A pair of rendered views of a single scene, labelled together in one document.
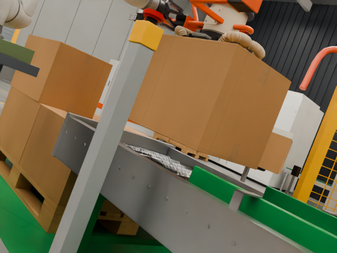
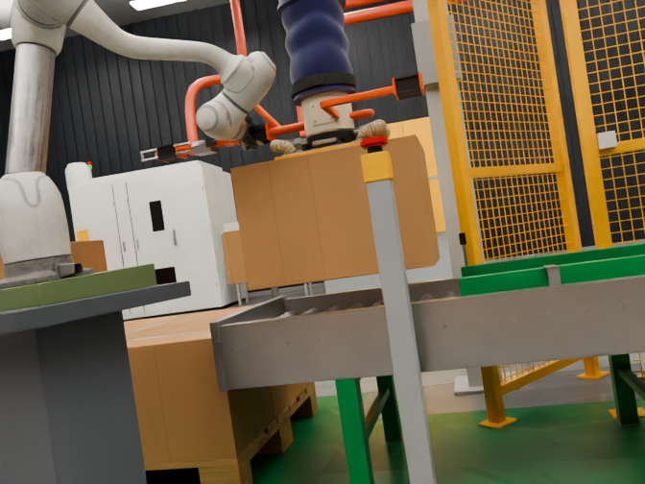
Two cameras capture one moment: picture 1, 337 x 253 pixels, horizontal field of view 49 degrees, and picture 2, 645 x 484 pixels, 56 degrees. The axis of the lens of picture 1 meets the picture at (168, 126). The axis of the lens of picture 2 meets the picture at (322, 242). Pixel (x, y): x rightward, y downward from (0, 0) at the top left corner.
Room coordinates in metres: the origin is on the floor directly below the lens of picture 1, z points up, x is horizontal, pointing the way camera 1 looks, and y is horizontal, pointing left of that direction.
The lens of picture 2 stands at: (-0.03, 1.15, 0.79)
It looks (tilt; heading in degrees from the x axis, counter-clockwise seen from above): 0 degrees down; 326
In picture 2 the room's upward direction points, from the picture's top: 8 degrees counter-clockwise
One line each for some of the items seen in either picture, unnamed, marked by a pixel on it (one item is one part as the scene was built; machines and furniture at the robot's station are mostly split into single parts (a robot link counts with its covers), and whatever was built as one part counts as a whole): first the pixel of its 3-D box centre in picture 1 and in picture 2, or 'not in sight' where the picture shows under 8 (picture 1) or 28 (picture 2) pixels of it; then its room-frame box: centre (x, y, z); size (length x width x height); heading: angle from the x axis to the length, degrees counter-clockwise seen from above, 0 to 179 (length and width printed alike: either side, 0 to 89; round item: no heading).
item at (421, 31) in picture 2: not in sight; (437, 51); (1.98, -0.99, 1.62); 0.20 x 0.05 x 0.30; 42
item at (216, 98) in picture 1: (195, 97); (341, 216); (1.65, -0.06, 0.88); 0.60 x 0.40 x 0.40; 43
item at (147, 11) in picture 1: (152, 18); (373, 146); (1.15, 0.17, 1.02); 0.07 x 0.07 x 0.04
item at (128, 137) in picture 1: (126, 136); (254, 314); (1.91, 0.18, 0.58); 0.70 x 0.03 x 0.06; 132
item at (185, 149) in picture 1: (185, 134); not in sight; (9.69, -0.49, 0.45); 1.21 x 1.02 x 0.90; 47
